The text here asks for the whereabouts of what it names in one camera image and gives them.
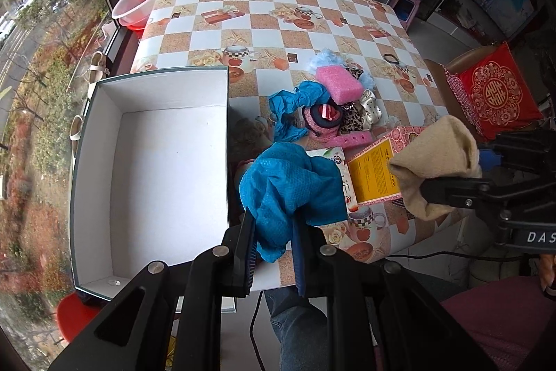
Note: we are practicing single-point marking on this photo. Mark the blue mesh cloth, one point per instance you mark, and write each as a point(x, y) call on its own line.
point(282, 180)

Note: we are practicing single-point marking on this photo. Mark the white orange tissue pack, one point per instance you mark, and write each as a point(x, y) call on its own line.
point(336, 154)

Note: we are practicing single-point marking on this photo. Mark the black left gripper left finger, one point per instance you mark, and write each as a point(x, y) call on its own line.
point(241, 242)

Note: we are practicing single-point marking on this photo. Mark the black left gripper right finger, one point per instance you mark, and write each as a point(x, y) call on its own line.
point(310, 252)

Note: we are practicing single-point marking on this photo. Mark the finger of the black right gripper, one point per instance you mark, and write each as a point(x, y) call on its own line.
point(478, 194)

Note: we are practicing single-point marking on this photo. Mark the checkered patterned tablecloth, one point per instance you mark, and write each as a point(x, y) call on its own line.
point(267, 44)

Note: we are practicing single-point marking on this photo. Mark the blue jeans leg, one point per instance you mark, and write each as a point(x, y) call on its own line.
point(301, 329)

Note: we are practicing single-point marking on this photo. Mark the leopard print scrunchie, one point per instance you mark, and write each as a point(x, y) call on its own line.
point(351, 120)

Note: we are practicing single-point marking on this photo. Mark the light blue fluffy scrunchie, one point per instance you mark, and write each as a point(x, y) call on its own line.
point(327, 57)

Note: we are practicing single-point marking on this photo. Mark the cream heeled shoe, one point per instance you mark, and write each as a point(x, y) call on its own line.
point(75, 133)
point(97, 71)

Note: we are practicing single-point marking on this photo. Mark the brown wooden chair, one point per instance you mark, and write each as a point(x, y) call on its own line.
point(447, 92)

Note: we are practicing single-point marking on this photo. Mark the beige cloth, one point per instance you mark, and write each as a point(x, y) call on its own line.
point(445, 148)

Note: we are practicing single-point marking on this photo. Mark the person's hand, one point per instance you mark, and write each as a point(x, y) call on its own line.
point(546, 272)

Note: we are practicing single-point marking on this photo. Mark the pink foam sponge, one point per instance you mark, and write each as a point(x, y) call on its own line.
point(351, 140)
point(342, 86)

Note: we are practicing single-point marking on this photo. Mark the pink navy knit band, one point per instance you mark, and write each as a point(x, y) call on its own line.
point(323, 120)

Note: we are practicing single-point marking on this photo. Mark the cream dotted scrunchie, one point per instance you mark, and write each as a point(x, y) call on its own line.
point(368, 110)

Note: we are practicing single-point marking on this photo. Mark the white open storage box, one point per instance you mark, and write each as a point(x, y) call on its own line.
point(150, 176)

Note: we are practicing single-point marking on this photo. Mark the pink yellow carton box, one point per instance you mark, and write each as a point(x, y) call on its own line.
point(372, 179)

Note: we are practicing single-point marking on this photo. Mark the maroon clothing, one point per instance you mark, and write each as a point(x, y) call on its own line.
point(506, 317)

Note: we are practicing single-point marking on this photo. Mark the red plastic stool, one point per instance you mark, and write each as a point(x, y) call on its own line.
point(74, 312)

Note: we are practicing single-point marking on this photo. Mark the red embroidered cushion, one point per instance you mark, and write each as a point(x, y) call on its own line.
point(492, 92)

